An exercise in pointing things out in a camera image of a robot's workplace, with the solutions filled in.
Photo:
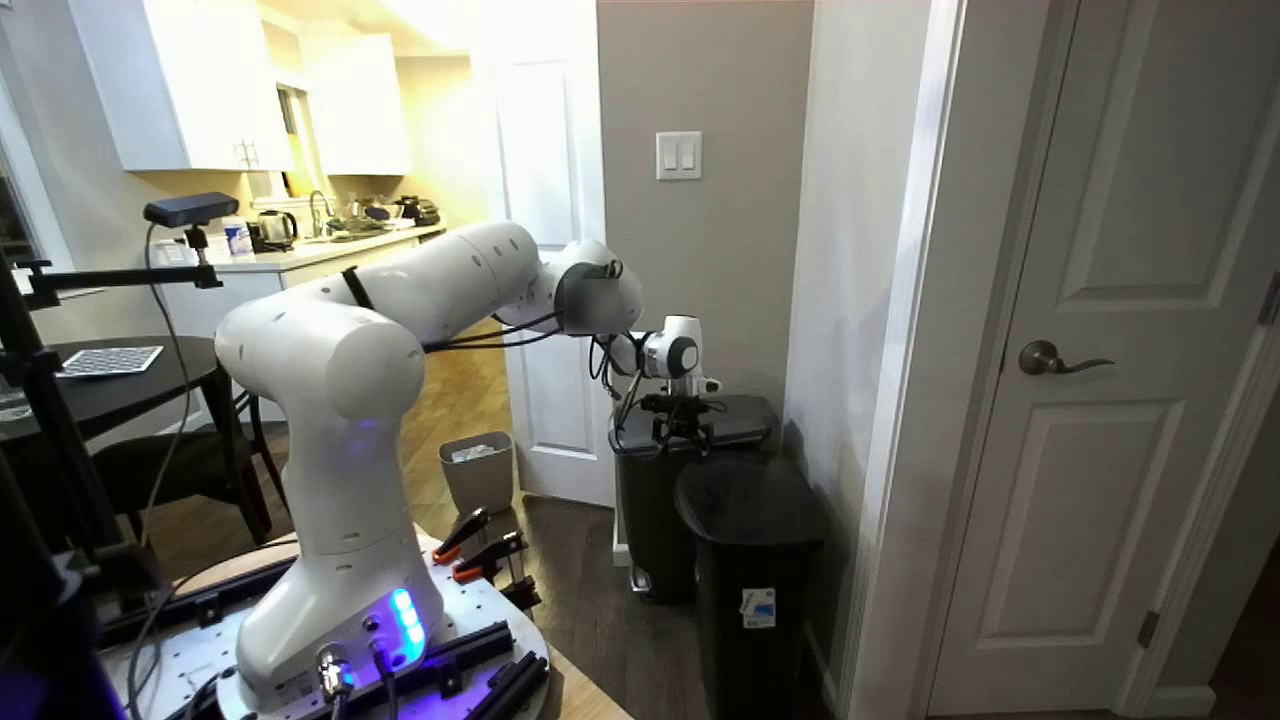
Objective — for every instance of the small white upper cabinet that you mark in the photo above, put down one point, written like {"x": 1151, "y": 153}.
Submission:
{"x": 361, "y": 104}

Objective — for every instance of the small grey waste basket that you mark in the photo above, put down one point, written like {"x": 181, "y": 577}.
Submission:
{"x": 476, "y": 483}

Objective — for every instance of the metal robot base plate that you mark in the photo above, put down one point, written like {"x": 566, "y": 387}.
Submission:
{"x": 160, "y": 667}

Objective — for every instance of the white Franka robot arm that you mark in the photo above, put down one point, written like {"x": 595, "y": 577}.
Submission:
{"x": 335, "y": 401}

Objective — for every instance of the white light switch plate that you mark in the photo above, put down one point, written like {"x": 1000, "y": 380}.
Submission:
{"x": 679, "y": 153}

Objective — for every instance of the black kettle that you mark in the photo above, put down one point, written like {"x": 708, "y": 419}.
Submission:
{"x": 274, "y": 228}

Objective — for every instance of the black bin lid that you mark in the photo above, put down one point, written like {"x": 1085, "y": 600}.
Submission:
{"x": 747, "y": 422}

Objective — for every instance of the black aluminium rail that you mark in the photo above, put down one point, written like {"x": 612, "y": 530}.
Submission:
{"x": 441, "y": 659}
{"x": 514, "y": 683}

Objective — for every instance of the white panel door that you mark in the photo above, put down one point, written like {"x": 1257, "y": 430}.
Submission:
{"x": 1105, "y": 533}

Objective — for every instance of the dark round table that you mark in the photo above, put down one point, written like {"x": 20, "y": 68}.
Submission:
{"x": 160, "y": 390}

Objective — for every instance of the plain black clamp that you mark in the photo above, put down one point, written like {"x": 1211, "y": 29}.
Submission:
{"x": 520, "y": 594}

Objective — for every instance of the wooden robot platform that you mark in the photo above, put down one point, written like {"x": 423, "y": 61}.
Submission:
{"x": 590, "y": 701}

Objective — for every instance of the black camera on stand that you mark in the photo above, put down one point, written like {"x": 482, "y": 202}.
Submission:
{"x": 195, "y": 211}

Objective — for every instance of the white open interior door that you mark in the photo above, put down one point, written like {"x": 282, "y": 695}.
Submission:
{"x": 566, "y": 442}

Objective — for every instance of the small picture frame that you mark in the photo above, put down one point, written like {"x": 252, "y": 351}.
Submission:
{"x": 236, "y": 241}

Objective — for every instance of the dark door hinge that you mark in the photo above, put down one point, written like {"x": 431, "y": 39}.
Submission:
{"x": 1151, "y": 629}

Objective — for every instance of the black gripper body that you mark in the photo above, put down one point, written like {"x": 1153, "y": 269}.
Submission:
{"x": 679, "y": 422}

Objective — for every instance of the grey step bin with label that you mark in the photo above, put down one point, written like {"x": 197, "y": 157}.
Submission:
{"x": 747, "y": 533}

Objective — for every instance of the black kitchen appliance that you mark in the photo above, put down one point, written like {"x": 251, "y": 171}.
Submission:
{"x": 416, "y": 211}

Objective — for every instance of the large white upper cabinet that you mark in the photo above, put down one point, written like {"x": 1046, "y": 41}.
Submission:
{"x": 173, "y": 82}

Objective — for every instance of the black camera stand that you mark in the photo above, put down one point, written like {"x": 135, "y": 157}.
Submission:
{"x": 43, "y": 387}

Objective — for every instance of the white kitchen counter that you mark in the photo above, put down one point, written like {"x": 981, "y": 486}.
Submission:
{"x": 321, "y": 252}

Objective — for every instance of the paper sheet on table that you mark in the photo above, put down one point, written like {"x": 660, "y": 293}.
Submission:
{"x": 113, "y": 361}

